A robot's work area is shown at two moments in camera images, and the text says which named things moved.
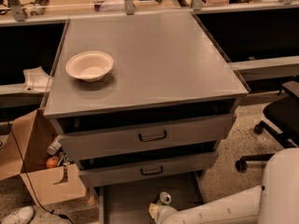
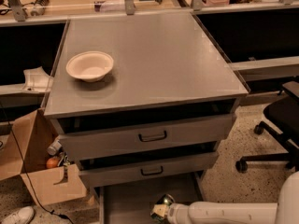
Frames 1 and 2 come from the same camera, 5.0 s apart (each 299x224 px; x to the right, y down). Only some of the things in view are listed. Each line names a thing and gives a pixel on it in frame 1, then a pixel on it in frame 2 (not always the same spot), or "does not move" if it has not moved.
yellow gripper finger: [153, 208] to [161, 209]
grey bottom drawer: [129, 204] does not move
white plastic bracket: [35, 79] does not move
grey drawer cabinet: [144, 102] does not move
